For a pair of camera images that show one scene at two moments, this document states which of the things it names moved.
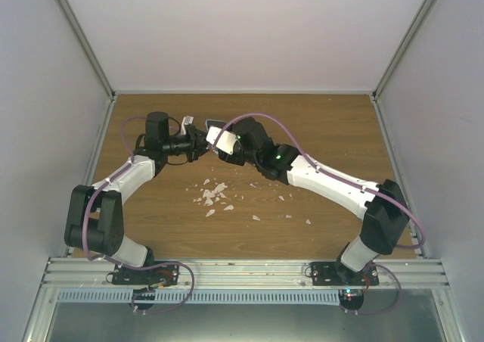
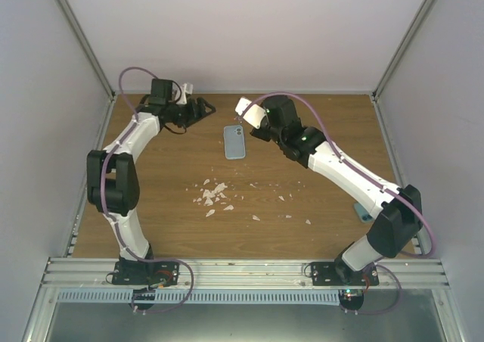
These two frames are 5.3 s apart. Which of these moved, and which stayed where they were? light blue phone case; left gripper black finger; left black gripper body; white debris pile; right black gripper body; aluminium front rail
Moved: light blue phone case; left gripper black finger; right black gripper body; left black gripper body
Stayed: aluminium front rail; white debris pile
